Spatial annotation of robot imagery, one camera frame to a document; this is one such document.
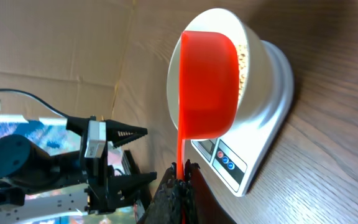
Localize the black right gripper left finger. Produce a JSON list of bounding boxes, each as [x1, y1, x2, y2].
[[137, 162, 185, 224]]

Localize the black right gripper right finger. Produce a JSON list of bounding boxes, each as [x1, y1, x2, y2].
[[183, 159, 236, 224]]

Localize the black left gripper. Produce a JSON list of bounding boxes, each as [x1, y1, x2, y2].
[[66, 116, 157, 214]]

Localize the red plastic measuring scoop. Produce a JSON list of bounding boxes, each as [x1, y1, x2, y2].
[[176, 31, 239, 181]]

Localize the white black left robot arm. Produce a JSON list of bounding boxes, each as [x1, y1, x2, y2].
[[0, 116, 157, 223]]

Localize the white digital kitchen scale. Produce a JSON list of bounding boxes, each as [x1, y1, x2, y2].
[[191, 41, 294, 197]]

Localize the white round bowl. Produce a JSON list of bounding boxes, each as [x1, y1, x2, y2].
[[167, 8, 273, 139]]

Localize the soybeans in bowl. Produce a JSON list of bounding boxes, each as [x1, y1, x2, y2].
[[236, 45, 249, 100]]

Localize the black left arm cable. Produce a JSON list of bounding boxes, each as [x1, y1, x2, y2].
[[0, 88, 71, 119]]

